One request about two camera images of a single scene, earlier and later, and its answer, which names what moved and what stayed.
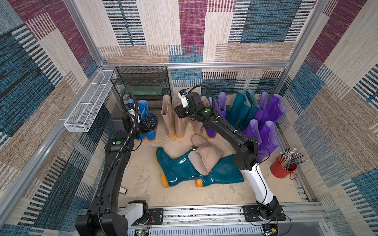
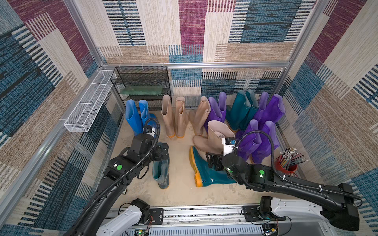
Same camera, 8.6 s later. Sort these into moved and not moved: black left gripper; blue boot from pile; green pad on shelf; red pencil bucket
Moved: black left gripper
Not moved: green pad on shelf; red pencil bucket; blue boot from pile
